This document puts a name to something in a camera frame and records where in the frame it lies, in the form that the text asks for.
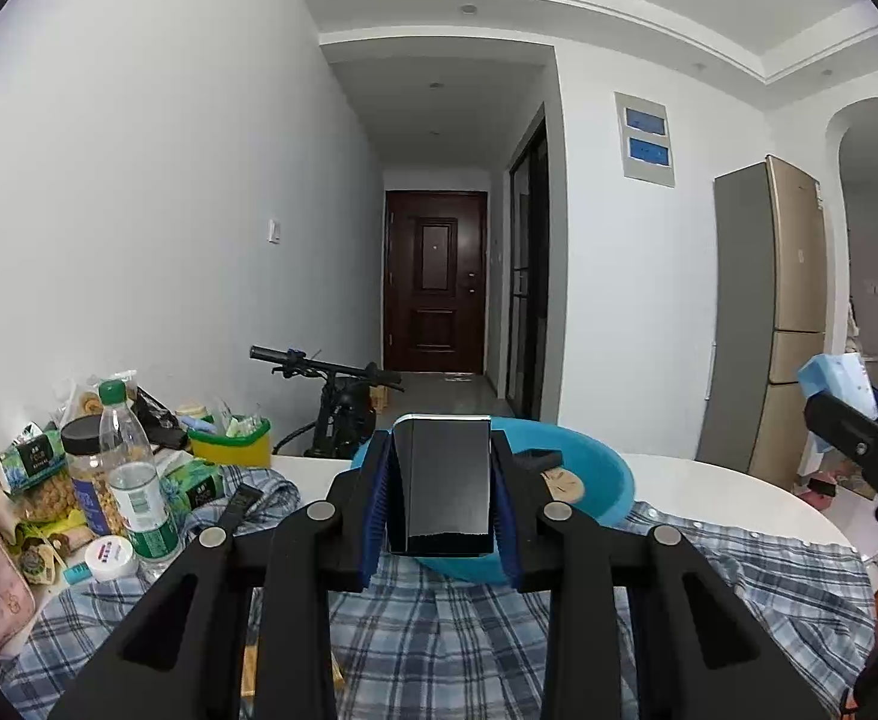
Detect yellow plastic container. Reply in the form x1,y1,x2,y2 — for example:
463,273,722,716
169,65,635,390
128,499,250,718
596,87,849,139
188,416,271,468

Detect gold grey refrigerator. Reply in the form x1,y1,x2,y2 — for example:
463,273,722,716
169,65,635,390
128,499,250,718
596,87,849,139
695,155,830,492

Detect black folding bicycle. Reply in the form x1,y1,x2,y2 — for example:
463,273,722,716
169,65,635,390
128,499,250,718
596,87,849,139
250,345,406,458

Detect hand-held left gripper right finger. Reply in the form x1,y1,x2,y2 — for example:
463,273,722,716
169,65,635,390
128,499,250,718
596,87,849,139
488,431,837,720

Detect grey wall panel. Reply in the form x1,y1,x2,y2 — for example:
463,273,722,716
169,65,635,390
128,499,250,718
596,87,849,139
614,92,678,187

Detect blue plaid shirt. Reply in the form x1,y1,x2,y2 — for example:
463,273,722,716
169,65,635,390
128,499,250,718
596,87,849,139
0,465,878,720

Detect green tissue pack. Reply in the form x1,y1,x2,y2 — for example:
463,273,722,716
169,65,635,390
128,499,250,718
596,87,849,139
0,424,73,492
161,461,226,522

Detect nut snack bag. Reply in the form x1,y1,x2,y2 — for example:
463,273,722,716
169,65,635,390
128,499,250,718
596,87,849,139
11,476,84,541

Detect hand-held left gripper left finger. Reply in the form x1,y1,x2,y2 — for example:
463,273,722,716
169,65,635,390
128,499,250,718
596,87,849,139
49,431,395,720

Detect green white sachets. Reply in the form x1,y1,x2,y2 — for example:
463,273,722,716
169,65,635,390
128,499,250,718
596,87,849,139
214,401,267,436

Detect blue plastic basin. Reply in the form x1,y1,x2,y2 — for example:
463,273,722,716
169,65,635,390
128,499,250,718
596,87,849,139
350,414,635,584

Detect dark brown door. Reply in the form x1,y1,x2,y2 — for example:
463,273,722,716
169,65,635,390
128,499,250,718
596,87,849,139
383,190,489,374

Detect black foil packet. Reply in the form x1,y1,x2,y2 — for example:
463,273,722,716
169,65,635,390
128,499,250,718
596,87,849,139
135,390,189,451

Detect small patterned packet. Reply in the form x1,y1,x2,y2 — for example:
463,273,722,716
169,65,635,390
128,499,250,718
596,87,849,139
15,532,73,586

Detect clear cookie packet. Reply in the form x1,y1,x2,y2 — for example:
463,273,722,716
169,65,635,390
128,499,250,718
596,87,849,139
56,371,140,428

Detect black tube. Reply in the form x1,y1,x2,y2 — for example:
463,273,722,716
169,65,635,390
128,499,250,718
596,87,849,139
214,484,264,533

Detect black-framed sliding door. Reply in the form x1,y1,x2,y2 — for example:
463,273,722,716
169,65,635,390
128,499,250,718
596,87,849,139
505,103,552,421

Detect glossy black box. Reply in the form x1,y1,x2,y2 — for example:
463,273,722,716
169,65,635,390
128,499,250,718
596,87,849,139
390,414,496,557

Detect black-lidded nut jar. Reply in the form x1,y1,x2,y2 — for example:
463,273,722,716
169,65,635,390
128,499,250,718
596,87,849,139
60,416,129,537

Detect clear green-capped water bottle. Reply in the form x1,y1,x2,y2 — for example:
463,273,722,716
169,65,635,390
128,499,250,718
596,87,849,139
98,380,181,563

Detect blue white box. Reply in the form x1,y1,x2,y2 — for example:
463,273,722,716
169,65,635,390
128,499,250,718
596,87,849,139
797,352,878,421

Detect white cream jar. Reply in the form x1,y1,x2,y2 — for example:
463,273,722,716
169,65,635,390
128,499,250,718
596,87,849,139
83,536,140,582

